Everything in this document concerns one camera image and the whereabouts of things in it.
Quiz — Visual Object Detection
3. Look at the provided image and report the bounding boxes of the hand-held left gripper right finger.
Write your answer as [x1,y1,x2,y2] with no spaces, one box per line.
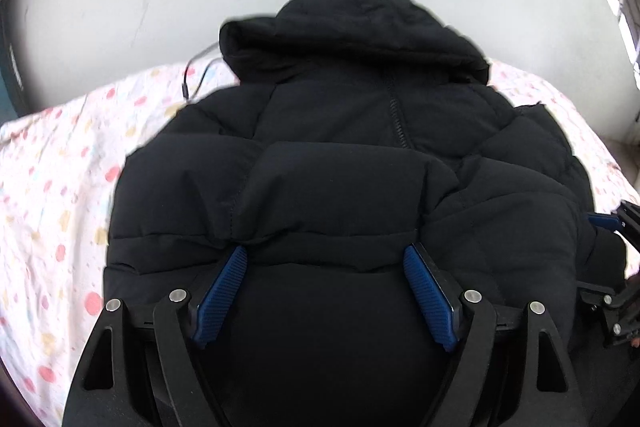
[402,243,588,427]

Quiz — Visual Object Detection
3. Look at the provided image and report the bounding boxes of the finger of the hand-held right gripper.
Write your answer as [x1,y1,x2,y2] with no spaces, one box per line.
[586,201,640,252]
[577,279,640,348]

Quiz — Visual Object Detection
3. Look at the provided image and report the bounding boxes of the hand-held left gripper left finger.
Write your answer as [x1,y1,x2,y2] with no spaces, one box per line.
[62,244,249,427]

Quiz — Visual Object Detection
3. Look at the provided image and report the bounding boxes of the black hooded puffer jacket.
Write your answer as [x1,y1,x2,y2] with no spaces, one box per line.
[102,0,628,427]

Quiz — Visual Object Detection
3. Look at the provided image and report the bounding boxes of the polka dot bed sheet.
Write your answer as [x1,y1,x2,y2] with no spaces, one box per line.
[0,57,640,418]

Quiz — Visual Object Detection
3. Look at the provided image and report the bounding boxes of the teal metal door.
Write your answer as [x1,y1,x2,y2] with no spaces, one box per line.
[0,0,26,122]

